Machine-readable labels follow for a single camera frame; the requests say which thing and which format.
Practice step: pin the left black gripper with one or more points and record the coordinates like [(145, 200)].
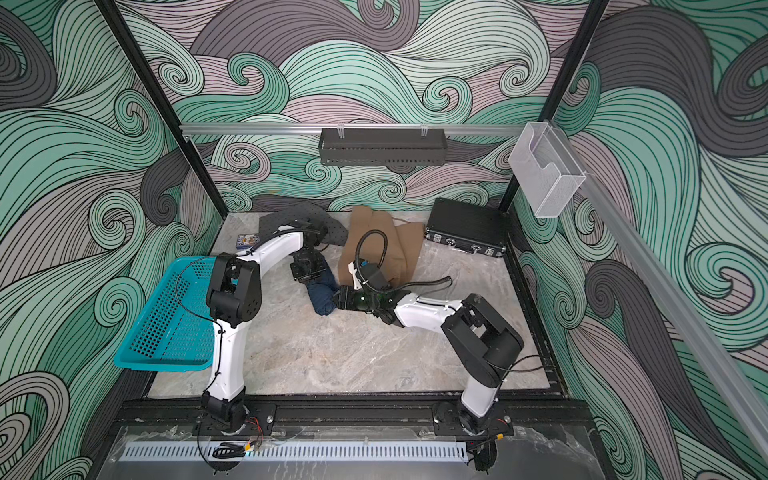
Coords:
[(301, 278)]

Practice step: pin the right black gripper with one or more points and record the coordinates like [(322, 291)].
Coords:
[(348, 298)]

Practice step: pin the blue denim skirt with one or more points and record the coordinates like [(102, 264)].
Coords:
[(321, 291)]

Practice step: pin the tan brown skirt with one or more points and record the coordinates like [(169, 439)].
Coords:
[(404, 245)]

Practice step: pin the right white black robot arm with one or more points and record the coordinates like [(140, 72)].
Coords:
[(488, 347)]

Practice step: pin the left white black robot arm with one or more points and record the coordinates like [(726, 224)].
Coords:
[(234, 298)]

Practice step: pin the grey dotted skirt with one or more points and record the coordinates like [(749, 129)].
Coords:
[(306, 214)]

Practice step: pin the small playing card box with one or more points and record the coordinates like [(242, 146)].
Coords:
[(246, 241)]

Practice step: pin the teal plastic basket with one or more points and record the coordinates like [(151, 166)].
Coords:
[(174, 332)]

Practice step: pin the black hard case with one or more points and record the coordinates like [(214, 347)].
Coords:
[(466, 227)]

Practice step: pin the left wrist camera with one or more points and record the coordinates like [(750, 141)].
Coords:
[(313, 233)]

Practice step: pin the black perforated wall shelf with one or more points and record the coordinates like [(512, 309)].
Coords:
[(398, 148)]

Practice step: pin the aluminium back rail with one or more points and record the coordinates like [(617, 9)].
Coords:
[(275, 128)]

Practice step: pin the aluminium rail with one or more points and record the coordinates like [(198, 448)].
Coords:
[(275, 128), (744, 401)]

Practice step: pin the black left corner post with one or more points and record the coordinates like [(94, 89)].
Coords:
[(120, 30)]

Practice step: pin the black corner post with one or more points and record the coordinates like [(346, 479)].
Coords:
[(554, 104), (120, 30)]

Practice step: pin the clear plastic wall bin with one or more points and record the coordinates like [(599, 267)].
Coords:
[(547, 168)]

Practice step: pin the white slotted cable duct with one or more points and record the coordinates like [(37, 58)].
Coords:
[(297, 451)]

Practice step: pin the black right corner post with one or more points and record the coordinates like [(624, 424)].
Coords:
[(554, 104)]

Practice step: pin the aluminium right rail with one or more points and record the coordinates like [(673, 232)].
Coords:
[(744, 401)]

